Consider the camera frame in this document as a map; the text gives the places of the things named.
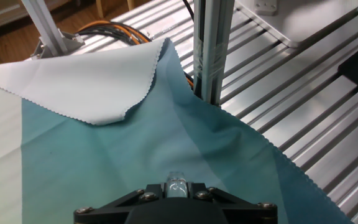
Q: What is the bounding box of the grey flat metal plate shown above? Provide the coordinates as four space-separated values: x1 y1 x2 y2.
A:
234 0 358 50

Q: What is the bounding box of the blue green white tablecloth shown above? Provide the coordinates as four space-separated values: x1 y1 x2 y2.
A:
0 37 354 224

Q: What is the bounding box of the aluminium frame post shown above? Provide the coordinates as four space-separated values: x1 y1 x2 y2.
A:
20 0 70 58

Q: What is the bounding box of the thick black cable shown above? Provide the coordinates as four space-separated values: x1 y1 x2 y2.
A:
76 22 151 47

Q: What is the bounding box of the clear glass cup with handle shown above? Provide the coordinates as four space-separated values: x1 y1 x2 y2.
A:
165 170 188 199

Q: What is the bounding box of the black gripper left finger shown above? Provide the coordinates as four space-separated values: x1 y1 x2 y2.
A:
73 183 165 224

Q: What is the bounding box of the small white plastic block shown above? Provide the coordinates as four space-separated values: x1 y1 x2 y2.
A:
253 0 278 16

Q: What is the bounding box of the metal corner bracket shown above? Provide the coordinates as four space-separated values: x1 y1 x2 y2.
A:
29 29 86 60

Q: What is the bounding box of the aluminium frame bar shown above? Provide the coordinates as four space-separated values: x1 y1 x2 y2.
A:
193 0 236 107

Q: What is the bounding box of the orange tube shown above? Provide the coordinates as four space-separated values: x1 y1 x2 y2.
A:
76 19 195 90

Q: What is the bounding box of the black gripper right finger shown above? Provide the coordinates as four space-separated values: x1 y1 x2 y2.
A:
187 182 278 224

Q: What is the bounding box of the black camera cable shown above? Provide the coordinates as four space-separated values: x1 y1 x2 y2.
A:
181 0 196 22

